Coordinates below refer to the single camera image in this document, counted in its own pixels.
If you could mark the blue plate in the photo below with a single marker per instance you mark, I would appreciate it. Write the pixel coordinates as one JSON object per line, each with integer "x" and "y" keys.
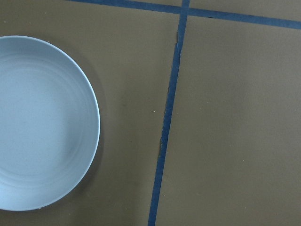
{"x": 49, "y": 123}

